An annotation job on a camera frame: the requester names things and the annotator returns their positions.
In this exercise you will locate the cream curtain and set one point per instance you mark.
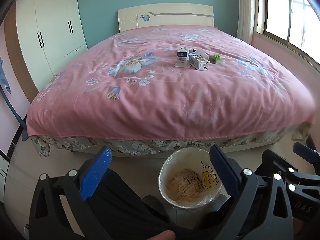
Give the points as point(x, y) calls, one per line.
point(246, 10)

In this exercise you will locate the person's black pants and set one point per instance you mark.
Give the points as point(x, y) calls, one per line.
point(120, 205)

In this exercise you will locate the blue hanging cloth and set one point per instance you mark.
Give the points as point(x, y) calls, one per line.
point(3, 76)

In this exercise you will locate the green toy block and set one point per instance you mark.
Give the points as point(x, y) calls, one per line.
point(215, 59)

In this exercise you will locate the white wardrobe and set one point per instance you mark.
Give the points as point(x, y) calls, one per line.
point(52, 30)

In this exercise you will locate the window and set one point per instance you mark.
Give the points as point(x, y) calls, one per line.
point(287, 12)

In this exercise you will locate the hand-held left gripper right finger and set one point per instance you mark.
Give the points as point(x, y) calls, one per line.
point(225, 172)

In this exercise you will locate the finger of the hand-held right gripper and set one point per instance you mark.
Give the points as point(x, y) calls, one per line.
point(306, 154)
point(275, 161)

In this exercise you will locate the white and blue milk carton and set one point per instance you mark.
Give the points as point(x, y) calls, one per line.
point(198, 63)

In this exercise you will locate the cream bed headboard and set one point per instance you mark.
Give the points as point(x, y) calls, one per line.
point(175, 16)

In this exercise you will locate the small white blue box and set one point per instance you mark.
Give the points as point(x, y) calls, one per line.
point(182, 56)

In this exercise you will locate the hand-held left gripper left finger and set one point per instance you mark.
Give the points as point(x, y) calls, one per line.
point(96, 172)

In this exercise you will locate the grey-blue hoop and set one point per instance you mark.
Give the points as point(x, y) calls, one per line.
point(12, 110)

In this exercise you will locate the brown printed paper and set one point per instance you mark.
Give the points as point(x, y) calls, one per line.
point(185, 185)

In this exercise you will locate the white round waste bin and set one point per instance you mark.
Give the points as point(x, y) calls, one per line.
point(175, 163)

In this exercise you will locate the person's left hand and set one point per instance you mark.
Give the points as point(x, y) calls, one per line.
point(158, 235)

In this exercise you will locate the small white cup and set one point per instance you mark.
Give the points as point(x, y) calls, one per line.
point(203, 54)

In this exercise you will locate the pink floral blanket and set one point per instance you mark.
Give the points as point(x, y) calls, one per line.
point(155, 97)

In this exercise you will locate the white drawer cabinet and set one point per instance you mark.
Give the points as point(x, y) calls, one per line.
point(2, 167)

